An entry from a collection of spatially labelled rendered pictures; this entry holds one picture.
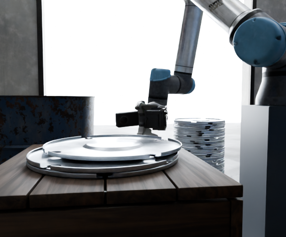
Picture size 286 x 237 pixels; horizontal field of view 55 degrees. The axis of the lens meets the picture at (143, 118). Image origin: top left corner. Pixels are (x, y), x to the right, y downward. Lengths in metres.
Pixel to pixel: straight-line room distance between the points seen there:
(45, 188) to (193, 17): 0.85
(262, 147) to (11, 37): 4.36
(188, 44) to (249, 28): 0.36
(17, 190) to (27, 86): 4.31
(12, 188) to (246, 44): 0.61
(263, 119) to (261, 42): 0.22
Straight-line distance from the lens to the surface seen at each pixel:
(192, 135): 1.46
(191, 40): 1.08
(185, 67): 1.07
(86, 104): 0.98
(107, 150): 0.53
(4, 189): 0.41
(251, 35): 0.76
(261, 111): 0.85
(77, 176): 0.42
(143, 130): 0.79
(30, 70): 4.69
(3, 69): 4.78
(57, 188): 0.39
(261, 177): 0.86
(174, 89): 1.04
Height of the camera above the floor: 0.47
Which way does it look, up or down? 4 degrees down
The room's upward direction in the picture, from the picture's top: straight up
